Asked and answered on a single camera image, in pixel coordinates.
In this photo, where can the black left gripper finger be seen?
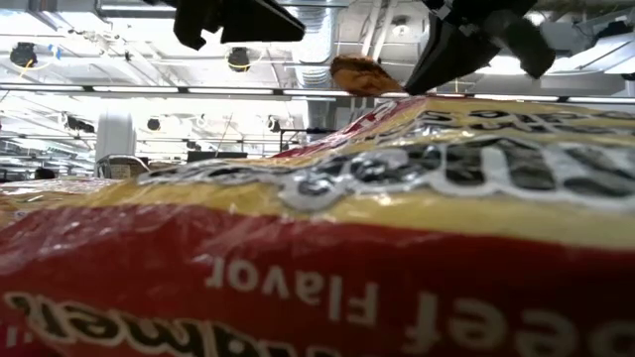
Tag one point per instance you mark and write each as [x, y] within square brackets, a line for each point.
[263, 22]
[196, 22]

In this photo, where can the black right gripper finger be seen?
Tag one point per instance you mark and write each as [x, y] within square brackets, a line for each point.
[526, 47]
[446, 59]

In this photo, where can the red yellow beef ramen packet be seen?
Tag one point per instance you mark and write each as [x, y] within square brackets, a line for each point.
[317, 277]

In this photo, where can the black ceiling dome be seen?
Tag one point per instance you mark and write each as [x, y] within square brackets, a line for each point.
[22, 53]
[238, 59]
[154, 124]

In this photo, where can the round ceiling fixture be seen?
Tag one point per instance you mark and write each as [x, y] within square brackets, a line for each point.
[401, 27]

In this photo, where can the long ceiling light bar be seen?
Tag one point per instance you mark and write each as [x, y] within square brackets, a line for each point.
[223, 90]

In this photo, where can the black monitor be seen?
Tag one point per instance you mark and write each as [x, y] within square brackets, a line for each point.
[215, 154]

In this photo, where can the white column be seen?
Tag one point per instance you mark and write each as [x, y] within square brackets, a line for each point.
[115, 134]

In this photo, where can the brown white sachet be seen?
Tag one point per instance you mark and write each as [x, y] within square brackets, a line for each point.
[120, 171]

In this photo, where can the ribbed silver ceiling duct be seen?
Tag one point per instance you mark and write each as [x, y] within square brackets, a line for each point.
[317, 54]

